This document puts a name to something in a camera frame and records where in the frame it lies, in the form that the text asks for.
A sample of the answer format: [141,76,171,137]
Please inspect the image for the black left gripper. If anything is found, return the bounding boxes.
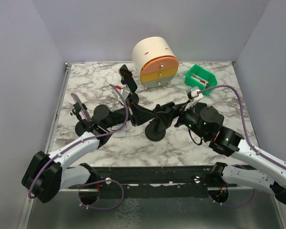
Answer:
[105,97,156,129]

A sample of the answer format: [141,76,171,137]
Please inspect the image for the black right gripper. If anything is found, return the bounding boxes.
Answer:
[157,99,209,140]

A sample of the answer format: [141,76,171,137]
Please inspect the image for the black adjustable phone stand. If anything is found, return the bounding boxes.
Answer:
[145,102,175,142]

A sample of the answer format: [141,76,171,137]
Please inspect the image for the silver folding phone stand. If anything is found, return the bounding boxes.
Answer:
[111,124,126,138]

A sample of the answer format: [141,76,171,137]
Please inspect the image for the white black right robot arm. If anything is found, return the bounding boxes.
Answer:
[157,103,286,205]

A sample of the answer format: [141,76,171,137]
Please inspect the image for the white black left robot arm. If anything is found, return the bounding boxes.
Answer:
[21,99,156,203]

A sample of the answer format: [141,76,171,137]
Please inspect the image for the black round-base phone stand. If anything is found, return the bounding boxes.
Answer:
[122,85,139,104]

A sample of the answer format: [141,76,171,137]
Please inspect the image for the silver phone with dark screen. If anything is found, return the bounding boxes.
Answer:
[118,64,138,94]

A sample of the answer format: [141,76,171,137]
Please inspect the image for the purple phone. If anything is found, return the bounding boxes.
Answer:
[71,93,92,122]

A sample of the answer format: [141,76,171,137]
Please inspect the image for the small black phone stand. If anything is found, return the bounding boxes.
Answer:
[70,105,92,136]

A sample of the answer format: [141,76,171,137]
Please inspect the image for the items inside green bin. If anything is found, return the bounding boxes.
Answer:
[191,73,210,88]

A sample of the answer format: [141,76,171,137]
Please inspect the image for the green plastic bin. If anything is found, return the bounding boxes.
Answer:
[184,64,217,90]

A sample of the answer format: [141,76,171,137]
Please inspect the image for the cream cylindrical drawer organizer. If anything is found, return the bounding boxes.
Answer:
[132,37,179,88]

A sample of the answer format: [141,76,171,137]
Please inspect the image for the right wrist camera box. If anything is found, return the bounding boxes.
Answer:
[186,87,203,106]

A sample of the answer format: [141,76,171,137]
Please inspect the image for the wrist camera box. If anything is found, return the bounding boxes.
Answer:
[116,85,131,102]
[186,87,203,106]

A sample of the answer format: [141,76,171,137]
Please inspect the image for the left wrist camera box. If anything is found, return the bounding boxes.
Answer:
[116,85,131,102]

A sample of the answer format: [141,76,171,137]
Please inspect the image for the black front mounting rail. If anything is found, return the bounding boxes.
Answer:
[86,166,224,198]

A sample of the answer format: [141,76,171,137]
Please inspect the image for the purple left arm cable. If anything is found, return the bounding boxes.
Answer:
[27,83,131,210]

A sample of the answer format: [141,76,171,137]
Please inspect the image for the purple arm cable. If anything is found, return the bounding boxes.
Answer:
[197,84,286,208]
[27,83,131,210]

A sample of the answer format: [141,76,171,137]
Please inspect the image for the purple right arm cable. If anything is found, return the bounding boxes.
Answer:
[197,84,286,208]

